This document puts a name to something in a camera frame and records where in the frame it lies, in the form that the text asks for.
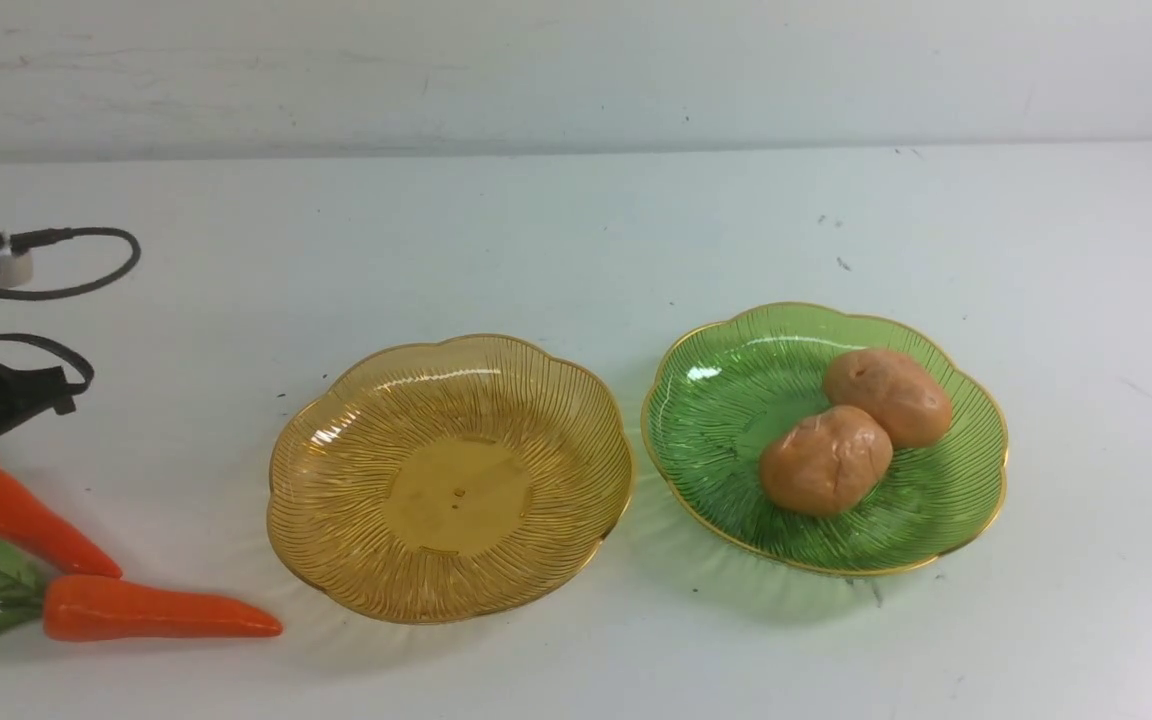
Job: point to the orange toy carrot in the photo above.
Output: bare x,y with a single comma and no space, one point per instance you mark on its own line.
30,525
78,608

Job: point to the smooth tan toy potato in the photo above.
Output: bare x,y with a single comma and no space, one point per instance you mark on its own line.
895,390

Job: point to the wrinkled tan toy potato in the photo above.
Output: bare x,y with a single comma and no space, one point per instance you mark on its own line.
827,463

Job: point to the amber ribbed plastic plate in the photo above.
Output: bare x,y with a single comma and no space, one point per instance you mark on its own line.
439,482

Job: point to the green ribbed plastic plate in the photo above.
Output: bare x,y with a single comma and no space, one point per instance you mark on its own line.
723,392

